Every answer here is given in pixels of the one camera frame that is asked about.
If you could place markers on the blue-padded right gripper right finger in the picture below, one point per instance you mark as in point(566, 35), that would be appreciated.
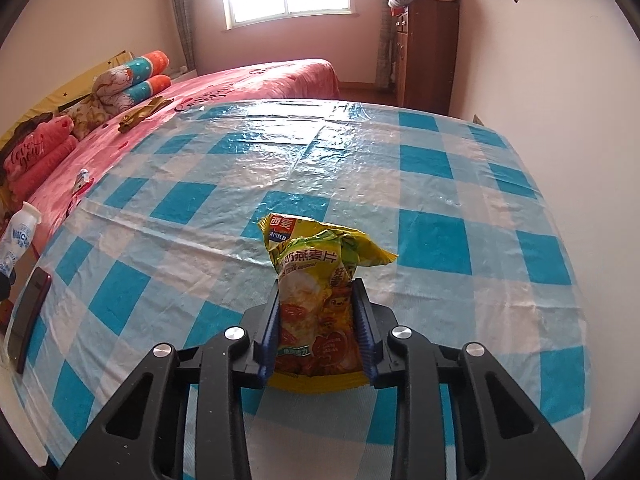
point(498, 431)

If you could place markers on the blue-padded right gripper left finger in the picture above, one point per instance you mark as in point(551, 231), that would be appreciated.
point(140, 431)

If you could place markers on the yellow oatmeal snack bag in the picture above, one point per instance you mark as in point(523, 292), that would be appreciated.
point(316, 262)

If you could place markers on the white yogurt bottle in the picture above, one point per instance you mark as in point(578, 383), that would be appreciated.
point(18, 236)

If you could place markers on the black smartphone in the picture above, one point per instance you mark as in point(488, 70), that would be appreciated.
point(26, 313)

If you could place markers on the blue checkered tablecloth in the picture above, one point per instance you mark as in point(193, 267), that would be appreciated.
point(204, 214)

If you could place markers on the small snack wrapper on bed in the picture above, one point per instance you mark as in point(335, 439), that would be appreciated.
point(83, 182)

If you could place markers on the folded pink blanket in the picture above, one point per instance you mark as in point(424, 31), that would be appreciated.
point(36, 148)

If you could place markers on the floral beige pillow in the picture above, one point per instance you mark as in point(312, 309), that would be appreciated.
point(87, 115)

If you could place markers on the olive green cloth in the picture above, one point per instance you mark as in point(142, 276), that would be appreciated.
point(139, 114)

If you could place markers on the rolled colourful quilt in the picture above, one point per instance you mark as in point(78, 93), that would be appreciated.
point(125, 86)

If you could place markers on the yellow headboard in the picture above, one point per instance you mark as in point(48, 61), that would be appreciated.
point(72, 90)

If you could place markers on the pink love-you bedspread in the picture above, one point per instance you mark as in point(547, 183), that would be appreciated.
point(100, 150)

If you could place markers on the right grey checked curtain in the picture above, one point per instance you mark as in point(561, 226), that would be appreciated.
point(383, 67)

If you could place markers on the grey checked curtain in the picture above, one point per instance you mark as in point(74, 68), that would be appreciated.
point(183, 15)
point(383, 67)

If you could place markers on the brown wooden cabinet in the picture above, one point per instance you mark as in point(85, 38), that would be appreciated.
point(427, 35)

